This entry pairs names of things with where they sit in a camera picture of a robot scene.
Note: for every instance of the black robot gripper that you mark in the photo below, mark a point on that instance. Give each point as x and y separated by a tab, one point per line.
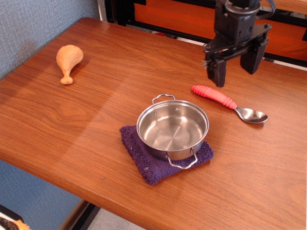
236	34

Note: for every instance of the red handled metal spoon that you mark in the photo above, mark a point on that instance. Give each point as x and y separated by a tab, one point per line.
246	114

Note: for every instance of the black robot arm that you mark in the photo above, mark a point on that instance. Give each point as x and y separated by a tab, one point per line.
237	35

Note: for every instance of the stainless steel pot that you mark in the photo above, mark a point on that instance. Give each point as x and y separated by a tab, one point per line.
173	130

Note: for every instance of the purple towel cloth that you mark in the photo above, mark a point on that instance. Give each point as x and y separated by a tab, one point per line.
154	169

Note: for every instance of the toy chicken drumstick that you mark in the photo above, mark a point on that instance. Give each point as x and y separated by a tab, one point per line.
67	58

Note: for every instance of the orange object bottom corner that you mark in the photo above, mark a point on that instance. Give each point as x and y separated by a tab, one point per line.
12	225

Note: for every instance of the orange panel black frame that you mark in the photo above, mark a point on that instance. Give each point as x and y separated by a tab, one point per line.
194	20

